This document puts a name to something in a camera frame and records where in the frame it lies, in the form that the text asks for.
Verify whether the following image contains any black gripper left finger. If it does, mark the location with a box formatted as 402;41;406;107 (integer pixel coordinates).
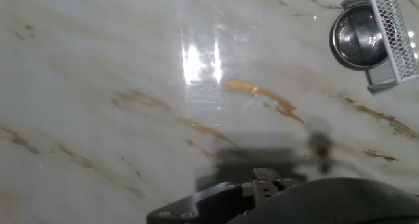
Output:
146;177;279;224

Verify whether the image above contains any transparent rectangular box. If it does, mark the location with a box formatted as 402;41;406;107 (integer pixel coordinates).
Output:
340;0;419;93

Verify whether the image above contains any small round steel plate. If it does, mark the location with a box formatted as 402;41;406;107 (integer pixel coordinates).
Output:
329;3;390;71

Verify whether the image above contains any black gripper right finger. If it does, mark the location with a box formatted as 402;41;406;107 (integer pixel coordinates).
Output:
252;167;301;189

